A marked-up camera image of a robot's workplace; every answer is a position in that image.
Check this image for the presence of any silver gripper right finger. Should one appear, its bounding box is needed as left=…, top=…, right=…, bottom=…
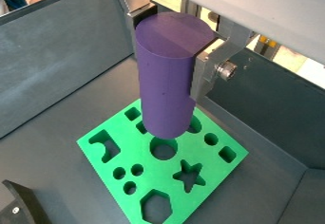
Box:
left=190, top=17, right=252, bottom=101

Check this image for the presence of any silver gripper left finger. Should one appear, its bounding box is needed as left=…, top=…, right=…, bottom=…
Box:
left=125, top=2, right=158, bottom=46

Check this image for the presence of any black bracket with screw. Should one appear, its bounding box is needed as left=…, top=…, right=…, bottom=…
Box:
left=0, top=179, right=52, bottom=224

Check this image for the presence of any green shape sorting board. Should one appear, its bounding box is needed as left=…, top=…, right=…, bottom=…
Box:
left=77, top=101, right=247, bottom=224

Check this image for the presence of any purple cylinder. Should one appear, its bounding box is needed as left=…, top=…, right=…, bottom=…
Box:
left=136, top=11, right=214, bottom=139

